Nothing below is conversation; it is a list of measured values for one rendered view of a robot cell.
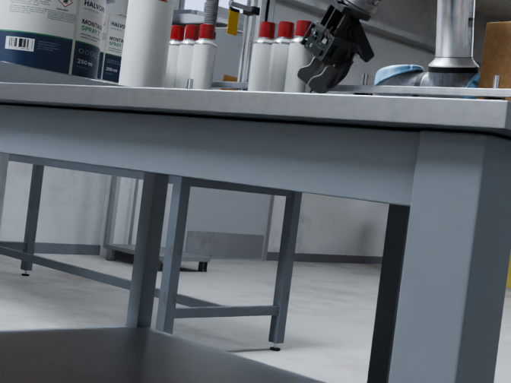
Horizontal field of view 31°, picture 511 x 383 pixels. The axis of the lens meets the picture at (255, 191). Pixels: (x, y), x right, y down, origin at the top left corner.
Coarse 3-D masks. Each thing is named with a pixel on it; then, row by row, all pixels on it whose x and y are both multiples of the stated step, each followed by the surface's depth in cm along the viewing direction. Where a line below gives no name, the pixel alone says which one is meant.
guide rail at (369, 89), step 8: (232, 88) 209; (240, 88) 206; (336, 88) 187; (344, 88) 186; (352, 88) 185; (360, 88) 183; (368, 88) 182; (376, 88) 180; (384, 88) 179; (392, 88) 178; (400, 88) 177; (408, 88) 175; (416, 88) 174; (424, 88) 173; (432, 88) 172; (440, 88) 171; (448, 88) 170; (456, 88) 168; (464, 88) 167; (472, 88) 166; (480, 88) 165; (488, 88) 164; (464, 96) 168; (472, 96) 166; (480, 96) 165; (488, 96) 164; (496, 96) 163; (504, 96) 162
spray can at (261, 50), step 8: (264, 24) 196; (272, 24) 196; (264, 32) 196; (272, 32) 196; (256, 40) 196; (264, 40) 195; (272, 40) 196; (256, 48) 196; (264, 48) 195; (256, 56) 196; (264, 56) 195; (256, 64) 195; (264, 64) 195; (256, 72) 195; (264, 72) 195; (256, 80) 195; (264, 80) 195; (248, 88) 197; (256, 88) 195; (264, 88) 195
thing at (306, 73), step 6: (312, 60) 185; (318, 60) 185; (306, 66) 185; (312, 66) 185; (318, 66) 186; (324, 66) 186; (300, 72) 185; (306, 72) 185; (312, 72) 186; (318, 72) 186; (300, 78) 185; (306, 78) 186; (306, 84) 188; (306, 90) 188; (312, 90) 188
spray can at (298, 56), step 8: (304, 24) 189; (296, 32) 190; (304, 32) 189; (296, 40) 188; (296, 48) 188; (304, 48) 188; (288, 56) 190; (296, 56) 188; (304, 56) 188; (312, 56) 189; (288, 64) 189; (296, 64) 188; (304, 64) 188; (288, 72) 189; (296, 72) 188; (288, 80) 189; (296, 80) 188; (288, 88) 188; (296, 88) 188; (304, 88) 188
